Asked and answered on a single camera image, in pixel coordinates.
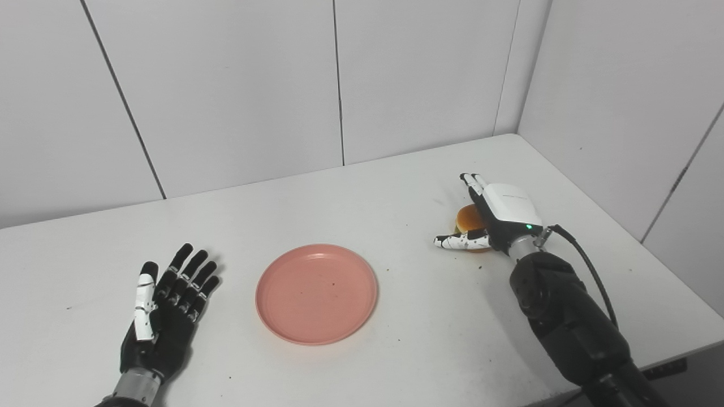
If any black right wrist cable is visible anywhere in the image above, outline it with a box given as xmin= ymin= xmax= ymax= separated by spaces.
xmin=537 ymin=224 xmax=619 ymax=330

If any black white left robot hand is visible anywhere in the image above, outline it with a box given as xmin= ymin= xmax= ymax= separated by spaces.
xmin=119 ymin=243 xmax=221 ymax=386

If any pink round plate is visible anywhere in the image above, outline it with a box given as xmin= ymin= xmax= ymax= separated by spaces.
xmin=255 ymin=244 xmax=379 ymax=346

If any toy hamburger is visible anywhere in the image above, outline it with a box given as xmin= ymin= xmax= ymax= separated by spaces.
xmin=455 ymin=204 xmax=492 ymax=253

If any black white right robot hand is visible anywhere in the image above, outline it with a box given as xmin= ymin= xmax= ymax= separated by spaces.
xmin=433 ymin=173 xmax=545 ymax=254

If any black bracket under table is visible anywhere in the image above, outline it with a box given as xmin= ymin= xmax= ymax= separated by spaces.
xmin=643 ymin=357 xmax=688 ymax=381

